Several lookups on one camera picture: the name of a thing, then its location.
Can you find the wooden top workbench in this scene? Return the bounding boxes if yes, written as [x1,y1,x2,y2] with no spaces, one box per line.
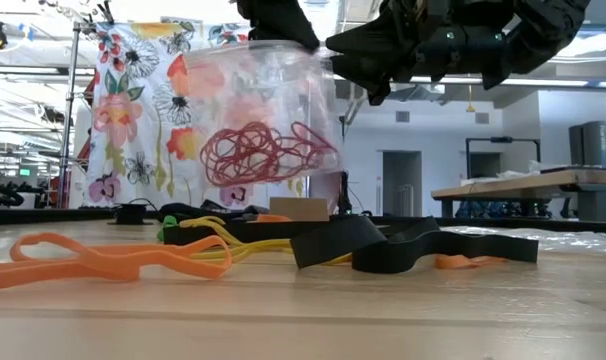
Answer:
[430,167,606,222]

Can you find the floral fabric backdrop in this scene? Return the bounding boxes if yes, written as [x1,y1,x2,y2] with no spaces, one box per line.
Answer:
[57,19,344,211]

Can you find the red rubber band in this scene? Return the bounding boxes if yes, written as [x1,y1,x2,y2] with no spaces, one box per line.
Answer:
[200,129,264,189]
[232,127,329,184]
[272,122,339,171]
[205,139,294,189]
[217,121,304,184]

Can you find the black light stand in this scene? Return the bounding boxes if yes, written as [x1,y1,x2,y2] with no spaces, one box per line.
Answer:
[337,115,355,215]

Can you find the grey cylinder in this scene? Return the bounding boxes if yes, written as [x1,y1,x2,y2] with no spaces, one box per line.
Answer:
[568,123,584,169]
[581,119,606,169]

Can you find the black metal stand frame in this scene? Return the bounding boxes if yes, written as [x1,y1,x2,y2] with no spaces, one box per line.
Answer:
[465,134,542,179]

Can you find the pale pink cloth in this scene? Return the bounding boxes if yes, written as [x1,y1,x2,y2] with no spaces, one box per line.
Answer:
[307,164,344,214]

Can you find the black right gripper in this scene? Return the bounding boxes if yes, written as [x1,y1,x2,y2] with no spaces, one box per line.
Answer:
[325,0,489,105]

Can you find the double door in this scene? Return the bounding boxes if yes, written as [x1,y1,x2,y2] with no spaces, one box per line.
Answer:
[381,149,423,216]

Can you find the green rubber band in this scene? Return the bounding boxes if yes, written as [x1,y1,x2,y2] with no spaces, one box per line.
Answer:
[156,215,179,242]

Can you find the black work gloves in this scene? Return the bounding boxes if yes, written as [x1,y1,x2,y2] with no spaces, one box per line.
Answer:
[157,198,270,221]

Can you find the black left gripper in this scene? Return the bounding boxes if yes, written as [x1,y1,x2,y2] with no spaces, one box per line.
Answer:
[235,0,322,54]

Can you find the yellow rubber band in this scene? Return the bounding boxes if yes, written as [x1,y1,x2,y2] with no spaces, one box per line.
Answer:
[179,215,294,264]
[190,238,354,266]

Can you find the ceiling light strip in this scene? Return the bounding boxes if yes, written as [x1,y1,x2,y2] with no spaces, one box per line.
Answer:
[407,75,485,85]
[492,76,590,87]

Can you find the brown cardboard box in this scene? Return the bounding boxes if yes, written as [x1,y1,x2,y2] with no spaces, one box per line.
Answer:
[268,196,330,222]

